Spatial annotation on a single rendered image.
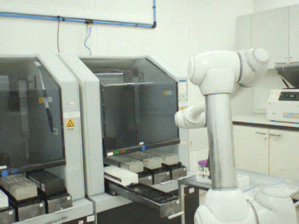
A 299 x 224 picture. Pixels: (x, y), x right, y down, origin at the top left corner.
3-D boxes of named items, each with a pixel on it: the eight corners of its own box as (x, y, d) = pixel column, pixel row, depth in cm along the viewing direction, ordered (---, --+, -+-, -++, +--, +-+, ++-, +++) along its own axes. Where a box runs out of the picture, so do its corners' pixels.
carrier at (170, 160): (176, 162, 246) (176, 154, 246) (178, 162, 244) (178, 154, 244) (164, 165, 239) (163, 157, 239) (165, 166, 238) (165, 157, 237)
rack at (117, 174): (99, 177, 222) (99, 168, 221) (112, 174, 228) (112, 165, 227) (124, 188, 198) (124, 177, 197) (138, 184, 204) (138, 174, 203)
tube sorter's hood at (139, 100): (70, 146, 249) (65, 57, 242) (139, 135, 284) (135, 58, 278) (105, 157, 207) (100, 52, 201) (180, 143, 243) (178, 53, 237)
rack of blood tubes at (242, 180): (195, 180, 202) (195, 170, 201) (206, 176, 209) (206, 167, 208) (239, 191, 180) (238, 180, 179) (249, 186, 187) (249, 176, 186)
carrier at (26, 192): (36, 194, 186) (36, 184, 186) (37, 196, 185) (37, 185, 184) (14, 200, 179) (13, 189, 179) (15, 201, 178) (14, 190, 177)
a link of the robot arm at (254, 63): (255, 63, 152) (225, 64, 150) (272, 39, 135) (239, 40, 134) (261, 89, 147) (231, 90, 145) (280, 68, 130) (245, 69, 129)
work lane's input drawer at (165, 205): (95, 186, 224) (94, 173, 223) (113, 182, 232) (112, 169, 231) (165, 221, 166) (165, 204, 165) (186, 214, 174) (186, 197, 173)
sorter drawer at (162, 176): (102, 166, 277) (102, 155, 277) (117, 163, 286) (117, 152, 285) (158, 186, 219) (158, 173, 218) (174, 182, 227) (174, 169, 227)
